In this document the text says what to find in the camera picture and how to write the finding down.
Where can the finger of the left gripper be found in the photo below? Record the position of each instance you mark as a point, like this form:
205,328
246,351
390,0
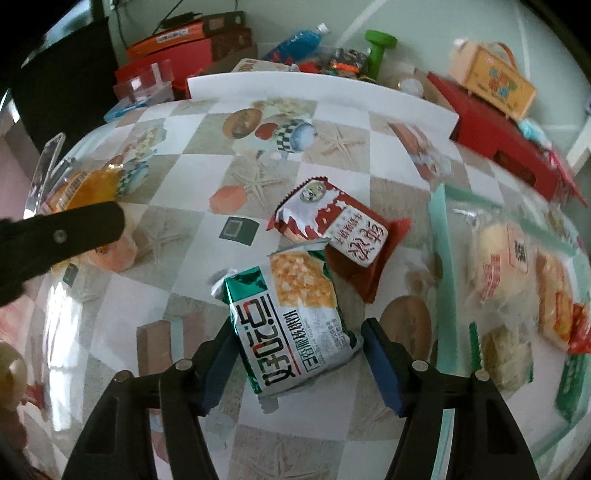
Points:
30,247

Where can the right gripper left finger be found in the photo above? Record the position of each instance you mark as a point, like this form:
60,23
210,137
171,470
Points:
115,442

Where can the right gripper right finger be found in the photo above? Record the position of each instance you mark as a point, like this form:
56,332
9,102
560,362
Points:
487,442

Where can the green snack packet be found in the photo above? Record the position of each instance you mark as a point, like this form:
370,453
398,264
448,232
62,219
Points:
571,386

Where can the yellow cake clear packet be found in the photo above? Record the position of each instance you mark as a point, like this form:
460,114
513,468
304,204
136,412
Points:
83,188

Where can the red snack packet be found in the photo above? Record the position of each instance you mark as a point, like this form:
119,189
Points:
580,336

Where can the orange bread packet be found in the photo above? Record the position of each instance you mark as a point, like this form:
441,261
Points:
555,299

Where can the steamed bun clear packet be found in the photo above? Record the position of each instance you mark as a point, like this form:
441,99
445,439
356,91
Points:
499,265

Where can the green white cracker packet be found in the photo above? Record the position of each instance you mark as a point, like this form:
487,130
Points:
286,315

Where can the red milk biscuit packet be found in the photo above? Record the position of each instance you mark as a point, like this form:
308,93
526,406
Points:
360,241

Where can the round cracker clear packet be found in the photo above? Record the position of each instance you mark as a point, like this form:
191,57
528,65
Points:
505,353

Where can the person left hand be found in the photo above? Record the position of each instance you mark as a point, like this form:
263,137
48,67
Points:
13,386

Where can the smartphone on stand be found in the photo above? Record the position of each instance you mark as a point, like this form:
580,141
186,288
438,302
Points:
42,173

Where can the teal shallow tray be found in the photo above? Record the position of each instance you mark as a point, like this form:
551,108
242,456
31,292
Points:
558,447

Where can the black cabinet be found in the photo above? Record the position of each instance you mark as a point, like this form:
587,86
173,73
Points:
68,88

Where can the clear plastic box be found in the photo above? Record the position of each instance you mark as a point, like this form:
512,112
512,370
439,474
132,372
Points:
152,86

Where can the red gift box left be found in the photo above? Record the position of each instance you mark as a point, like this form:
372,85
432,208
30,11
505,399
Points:
213,55

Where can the orange flat box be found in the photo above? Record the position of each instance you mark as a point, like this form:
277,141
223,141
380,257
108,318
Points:
202,28

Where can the card game box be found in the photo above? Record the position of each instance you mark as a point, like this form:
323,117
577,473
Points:
257,65

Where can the large red gift box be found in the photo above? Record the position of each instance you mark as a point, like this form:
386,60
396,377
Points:
485,130

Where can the blue wipes packet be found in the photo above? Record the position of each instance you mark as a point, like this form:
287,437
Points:
533,132

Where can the blue drink bottle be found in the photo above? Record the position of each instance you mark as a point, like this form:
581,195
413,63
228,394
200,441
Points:
299,46

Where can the pile of small toys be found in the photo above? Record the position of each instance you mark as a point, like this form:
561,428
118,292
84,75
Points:
341,62

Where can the yellow wooden carry box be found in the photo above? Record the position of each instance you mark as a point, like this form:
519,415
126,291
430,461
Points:
490,71

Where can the green dumbbell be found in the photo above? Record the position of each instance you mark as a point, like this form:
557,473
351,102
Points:
380,42

